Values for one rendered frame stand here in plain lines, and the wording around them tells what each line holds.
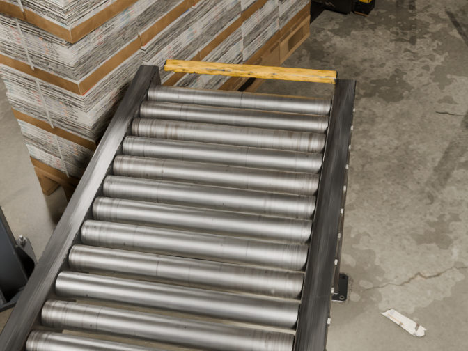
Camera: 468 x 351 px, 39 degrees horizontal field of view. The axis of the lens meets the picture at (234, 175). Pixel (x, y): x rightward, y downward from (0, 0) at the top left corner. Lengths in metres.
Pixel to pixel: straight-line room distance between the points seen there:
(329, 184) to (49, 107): 1.11
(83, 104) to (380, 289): 1.10
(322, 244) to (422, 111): 1.67
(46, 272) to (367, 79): 2.03
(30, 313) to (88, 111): 0.94
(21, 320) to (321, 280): 0.53
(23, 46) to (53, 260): 0.93
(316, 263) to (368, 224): 1.16
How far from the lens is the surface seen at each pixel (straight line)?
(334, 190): 1.35
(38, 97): 2.20
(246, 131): 1.49
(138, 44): 2.15
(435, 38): 3.33
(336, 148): 1.44
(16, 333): 1.22
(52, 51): 1.98
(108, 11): 1.87
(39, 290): 1.27
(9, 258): 2.20
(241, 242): 1.26
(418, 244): 2.34
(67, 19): 1.78
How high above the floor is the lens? 1.76
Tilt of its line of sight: 44 degrees down
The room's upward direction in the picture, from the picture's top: 5 degrees counter-clockwise
